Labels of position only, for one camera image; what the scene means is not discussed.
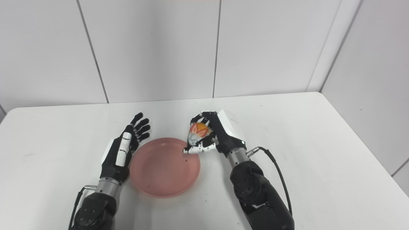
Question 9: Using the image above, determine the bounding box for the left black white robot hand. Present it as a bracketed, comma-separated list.
[100, 112, 151, 185]

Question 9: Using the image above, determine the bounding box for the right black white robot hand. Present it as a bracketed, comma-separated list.
[183, 110, 247, 158]

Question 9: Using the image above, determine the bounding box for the cake slice with fruit topping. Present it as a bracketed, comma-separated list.
[187, 122, 213, 147]

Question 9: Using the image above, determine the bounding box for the pink round plate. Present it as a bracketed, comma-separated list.
[129, 137, 201, 198]

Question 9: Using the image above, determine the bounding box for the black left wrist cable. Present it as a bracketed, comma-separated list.
[68, 185, 97, 230]

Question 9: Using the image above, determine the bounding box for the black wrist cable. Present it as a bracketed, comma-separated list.
[68, 185, 97, 230]
[246, 146, 293, 216]

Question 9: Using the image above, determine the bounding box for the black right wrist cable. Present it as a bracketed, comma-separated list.
[246, 146, 293, 216]

